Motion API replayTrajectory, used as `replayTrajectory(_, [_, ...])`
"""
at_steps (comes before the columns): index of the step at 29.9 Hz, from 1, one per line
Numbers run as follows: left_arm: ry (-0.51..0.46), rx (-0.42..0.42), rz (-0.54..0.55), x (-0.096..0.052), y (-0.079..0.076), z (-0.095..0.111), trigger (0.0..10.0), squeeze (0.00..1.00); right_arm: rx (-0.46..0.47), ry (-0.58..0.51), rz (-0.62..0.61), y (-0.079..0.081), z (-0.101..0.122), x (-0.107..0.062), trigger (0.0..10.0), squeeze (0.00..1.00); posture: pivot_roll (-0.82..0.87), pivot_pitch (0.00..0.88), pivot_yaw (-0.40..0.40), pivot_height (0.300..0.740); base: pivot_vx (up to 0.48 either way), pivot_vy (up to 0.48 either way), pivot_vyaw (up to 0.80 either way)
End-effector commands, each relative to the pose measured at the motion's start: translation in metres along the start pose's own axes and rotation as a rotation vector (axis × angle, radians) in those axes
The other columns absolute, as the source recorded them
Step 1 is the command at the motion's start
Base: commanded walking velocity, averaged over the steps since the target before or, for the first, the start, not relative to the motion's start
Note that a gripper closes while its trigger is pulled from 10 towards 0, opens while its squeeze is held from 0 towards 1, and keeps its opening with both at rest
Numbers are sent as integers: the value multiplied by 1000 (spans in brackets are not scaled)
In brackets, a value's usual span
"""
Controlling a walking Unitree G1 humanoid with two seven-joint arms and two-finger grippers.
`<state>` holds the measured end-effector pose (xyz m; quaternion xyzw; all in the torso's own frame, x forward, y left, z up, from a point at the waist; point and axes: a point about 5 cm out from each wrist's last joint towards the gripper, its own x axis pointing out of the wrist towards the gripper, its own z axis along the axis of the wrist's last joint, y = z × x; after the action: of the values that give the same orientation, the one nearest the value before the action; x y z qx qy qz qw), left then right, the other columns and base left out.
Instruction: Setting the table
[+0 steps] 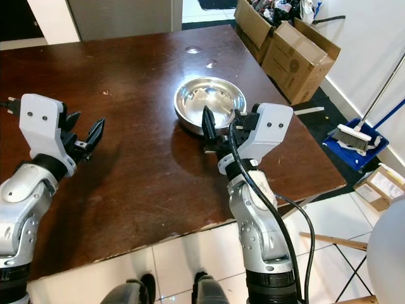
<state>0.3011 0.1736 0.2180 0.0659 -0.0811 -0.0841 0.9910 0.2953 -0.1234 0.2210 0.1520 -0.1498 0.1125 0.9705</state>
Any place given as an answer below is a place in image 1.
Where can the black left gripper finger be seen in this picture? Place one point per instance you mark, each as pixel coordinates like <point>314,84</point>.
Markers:
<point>73,119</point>
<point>97,133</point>

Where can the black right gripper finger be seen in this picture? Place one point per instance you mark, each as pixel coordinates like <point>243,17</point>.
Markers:
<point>239,118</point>
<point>208,125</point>

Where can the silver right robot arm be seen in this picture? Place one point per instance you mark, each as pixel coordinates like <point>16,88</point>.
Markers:
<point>259,221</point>

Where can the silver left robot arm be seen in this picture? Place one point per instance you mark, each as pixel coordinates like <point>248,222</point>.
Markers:
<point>20,209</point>

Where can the round steel bowl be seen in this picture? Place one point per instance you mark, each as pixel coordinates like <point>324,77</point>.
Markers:
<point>209,98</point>

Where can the large printed cardboard box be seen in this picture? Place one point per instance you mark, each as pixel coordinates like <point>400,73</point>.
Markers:
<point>297,63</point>

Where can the open cardboard box with rubbish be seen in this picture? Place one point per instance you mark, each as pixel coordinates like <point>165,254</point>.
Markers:
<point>253,22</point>

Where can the grey cabinet door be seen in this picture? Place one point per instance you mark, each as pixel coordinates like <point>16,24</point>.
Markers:
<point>123,18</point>

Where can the black appliance front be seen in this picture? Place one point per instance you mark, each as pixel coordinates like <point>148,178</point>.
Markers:
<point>16,19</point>

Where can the grey bristle broom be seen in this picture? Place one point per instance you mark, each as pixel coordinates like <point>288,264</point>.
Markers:
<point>354,136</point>

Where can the blue dustpan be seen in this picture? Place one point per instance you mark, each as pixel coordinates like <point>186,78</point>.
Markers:
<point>364,158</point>

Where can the robot right leg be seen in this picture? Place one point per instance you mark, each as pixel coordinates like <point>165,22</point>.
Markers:
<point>212,291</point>

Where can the wooden folding rack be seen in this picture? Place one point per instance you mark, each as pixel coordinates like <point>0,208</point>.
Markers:
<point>335,240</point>

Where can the small cardboard box white label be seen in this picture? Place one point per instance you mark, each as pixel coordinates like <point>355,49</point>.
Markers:
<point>380,187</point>

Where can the grey round object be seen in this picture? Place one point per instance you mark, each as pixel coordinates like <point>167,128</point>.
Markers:
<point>389,253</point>

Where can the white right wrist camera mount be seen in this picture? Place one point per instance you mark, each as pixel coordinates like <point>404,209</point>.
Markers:
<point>269,126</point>

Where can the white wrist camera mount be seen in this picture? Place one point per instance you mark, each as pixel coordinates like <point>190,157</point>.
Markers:
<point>269,126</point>
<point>41,123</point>

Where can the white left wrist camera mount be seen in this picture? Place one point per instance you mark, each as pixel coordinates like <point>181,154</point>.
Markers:
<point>41,123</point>

